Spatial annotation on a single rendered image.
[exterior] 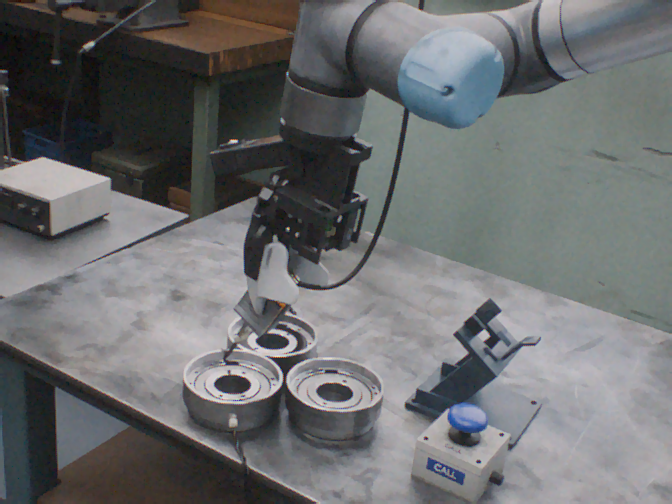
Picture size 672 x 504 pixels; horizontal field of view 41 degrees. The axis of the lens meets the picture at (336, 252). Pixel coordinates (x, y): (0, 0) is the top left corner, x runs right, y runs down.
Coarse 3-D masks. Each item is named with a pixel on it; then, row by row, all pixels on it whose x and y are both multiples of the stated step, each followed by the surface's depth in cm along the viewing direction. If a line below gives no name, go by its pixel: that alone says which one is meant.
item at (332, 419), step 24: (312, 360) 99; (336, 360) 100; (288, 384) 95; (312, 384) 97; (336, 384) 98; (288, 408) 94; (312, 408) 91; (336, 408) 94; (360, 408) 92; (312, 432) 93; (336, 432) 93; (360, 432) 94
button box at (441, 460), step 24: (432, 432) 89; (456, 432) 88; (480, 432) 89; (504, 432) 90; (432, 456) 87; (456, 456) 85; (480, 456) 86; (504, 456) 90; (432, 480) 88; (456, 480) 86; (480, 480) 85
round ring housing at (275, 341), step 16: (240, 320) 107; (288, 320) 109; (304, 320) 108; (256, 336) 105; (272, 336) 107; (288, 336) 106; (304, 336) 106; (256, 352) 100; (272, 352) 102; (304, 352) 101; (288, 368) 101
